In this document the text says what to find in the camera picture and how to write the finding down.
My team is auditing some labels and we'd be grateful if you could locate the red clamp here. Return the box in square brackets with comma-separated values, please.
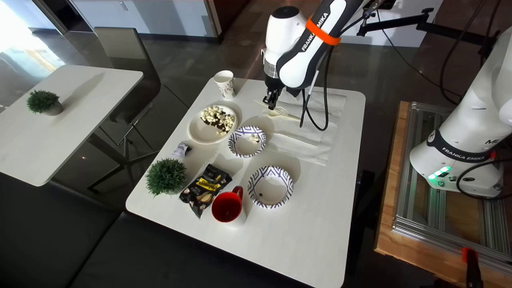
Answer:
[462, 244, 486, 288]

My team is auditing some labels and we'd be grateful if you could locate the aluminium rail frame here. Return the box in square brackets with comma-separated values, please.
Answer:
[394, 100, 512, 262]

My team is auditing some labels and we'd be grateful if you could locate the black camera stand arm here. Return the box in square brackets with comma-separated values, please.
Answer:
[356, 6, 502, 46]

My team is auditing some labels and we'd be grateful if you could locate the dark upholstered bench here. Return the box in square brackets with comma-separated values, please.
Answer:
[0, 172, 311, 288]

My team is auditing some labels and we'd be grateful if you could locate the orange strap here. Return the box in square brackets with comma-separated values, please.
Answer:
[305, 17, 343, 48]

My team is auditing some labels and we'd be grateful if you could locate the large white paper towel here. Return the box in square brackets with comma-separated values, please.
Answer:
[274, 100, 345, 168]

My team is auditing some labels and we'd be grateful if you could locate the bowl with food pieces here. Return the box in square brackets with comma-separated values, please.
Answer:
[188, 100, 241, 144]

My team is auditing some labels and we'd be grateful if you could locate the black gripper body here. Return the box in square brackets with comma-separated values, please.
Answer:
[263, 73, 286, 97]

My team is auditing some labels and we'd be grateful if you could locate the chopped food pile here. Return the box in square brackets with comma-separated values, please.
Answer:
[199, 104, 238, 134]

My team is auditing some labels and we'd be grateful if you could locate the patterned paper coffee cup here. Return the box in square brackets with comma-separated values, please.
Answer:
[214, 68, 238, 100]

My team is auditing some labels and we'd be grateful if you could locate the small green potted plant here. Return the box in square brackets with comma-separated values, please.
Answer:
[146, 158, 190, 196]
[26, 88, 65, 116]

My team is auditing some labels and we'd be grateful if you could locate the blue patterned bowl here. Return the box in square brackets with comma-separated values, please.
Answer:
[228, 124, 270, 160]
[247, 164, 297, 209]

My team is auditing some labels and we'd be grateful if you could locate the dark snack packet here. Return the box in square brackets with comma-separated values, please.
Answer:
[178, 163, 234, 219]

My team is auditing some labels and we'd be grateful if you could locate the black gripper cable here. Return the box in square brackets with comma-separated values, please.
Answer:
[298, 49, 337, 132]

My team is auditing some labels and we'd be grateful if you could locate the grey chair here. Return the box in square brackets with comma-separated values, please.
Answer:
[86, 25, 178, 196]

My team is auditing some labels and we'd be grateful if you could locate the wooden base platform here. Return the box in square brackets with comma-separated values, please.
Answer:
[375, 99, 512, 288]

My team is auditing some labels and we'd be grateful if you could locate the red ceramic mug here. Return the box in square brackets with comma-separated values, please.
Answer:
[210, 184, 247, 224]

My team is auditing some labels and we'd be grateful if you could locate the white side table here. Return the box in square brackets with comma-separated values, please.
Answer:
[0, 64, 146, 188]

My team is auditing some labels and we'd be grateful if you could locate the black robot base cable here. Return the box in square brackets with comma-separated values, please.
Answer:
[455, 153, 512, 203]

